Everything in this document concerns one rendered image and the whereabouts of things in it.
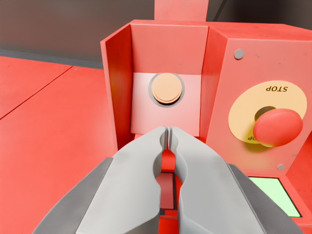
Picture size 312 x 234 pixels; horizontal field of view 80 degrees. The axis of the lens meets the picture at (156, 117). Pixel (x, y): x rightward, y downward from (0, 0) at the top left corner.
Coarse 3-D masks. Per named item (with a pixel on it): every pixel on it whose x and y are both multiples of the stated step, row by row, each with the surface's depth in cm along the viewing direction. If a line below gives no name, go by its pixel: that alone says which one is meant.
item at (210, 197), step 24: (168, 144) 13; (192, 144) 11; (192, 168) 9; (216, 168) 9; (192, 192) 8; (216, 192) 8; (240, 192) 8; (192, 216) 7; (216, 216) 7; (240, 216) 7
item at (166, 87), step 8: (160, 80) 23; (168, 80) 23; (176, 80) 23; (152, 88) 24; (160, 88) 23; (168, 88) 23; (176, 88) 23; (160, 96) 23; (168, 96) 23; (176, 96) 23
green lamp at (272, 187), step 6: (252, 180) 22; (258, 180) 22; (264, 180) 22; (270, 180) 22; (276, 180) 22; (258, 186) 21; (264, 186) 21; (270, 186) 21; (276, 186) 21; (270, 192) 21; (276, 192) 21; (282, 192) 21; (276, 198) 20; (282, 198) 20; (288, 198) 20; (282, 204) 19; (288, 204) 19; (288, 210) 19; (294, 210) 19
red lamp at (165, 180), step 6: (162, 174) 22; (168, 174) 22; (156, 180) 22; (162, 180) 22; (168, 180) 22; (162, 186) 21; (168, 186) 21; (162, 192) 20; (168, 192) 20; (162, 198) 20; (168, 198) 20; (162, 204) 19; (168, 204) 19
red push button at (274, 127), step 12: (264, 108) 18; (264, 120) 16; (276, 120) 16; (288, 120) 15; (300, 120) 16; (264, 132) 16; (276, 132) 16; (288, 132) 16; (264, 144) 17; (276, 144) 17
